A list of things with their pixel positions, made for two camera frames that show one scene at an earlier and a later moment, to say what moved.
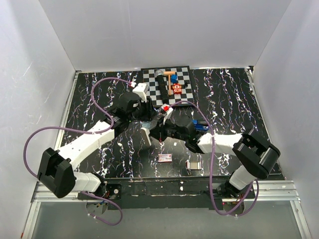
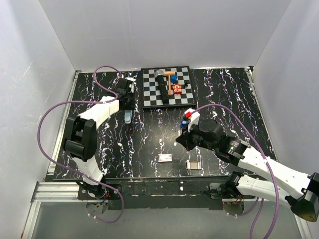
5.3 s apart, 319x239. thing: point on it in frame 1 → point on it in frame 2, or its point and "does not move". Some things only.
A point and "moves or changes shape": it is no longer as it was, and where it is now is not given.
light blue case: [144, 133] moves or changes shape
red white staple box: [165, 158] does not move
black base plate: [152, 192] does not move
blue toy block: [174, 78] does not move
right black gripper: [158, 132] → [184, 139]
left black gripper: [149, 111] → [131, 106]
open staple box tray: [193, 165] does not move
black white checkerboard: [149, 78] does not move
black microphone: [162, 86] does not move
